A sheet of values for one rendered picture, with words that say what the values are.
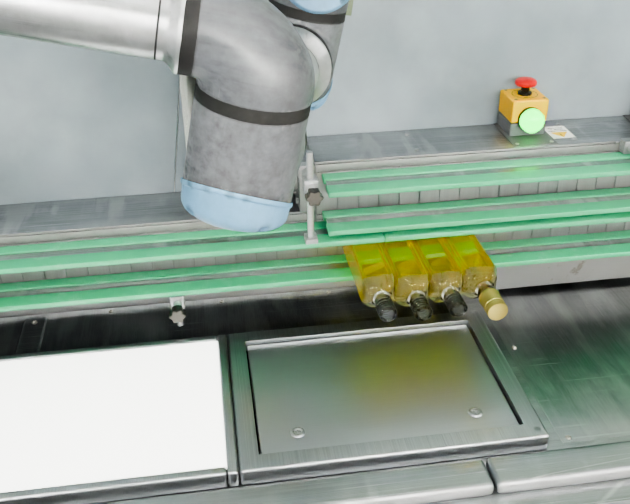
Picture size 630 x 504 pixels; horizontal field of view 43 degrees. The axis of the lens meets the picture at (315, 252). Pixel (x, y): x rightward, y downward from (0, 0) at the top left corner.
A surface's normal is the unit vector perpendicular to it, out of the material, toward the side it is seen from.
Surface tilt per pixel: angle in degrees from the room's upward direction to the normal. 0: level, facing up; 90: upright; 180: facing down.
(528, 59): 0
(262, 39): 31
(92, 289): 90
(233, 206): 9
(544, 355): 90
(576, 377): 91
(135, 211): 90
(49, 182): 0
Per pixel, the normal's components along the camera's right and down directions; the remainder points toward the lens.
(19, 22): 0.02, 0.82
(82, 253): -0.01, -0.86
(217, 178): -0.33, 0.41
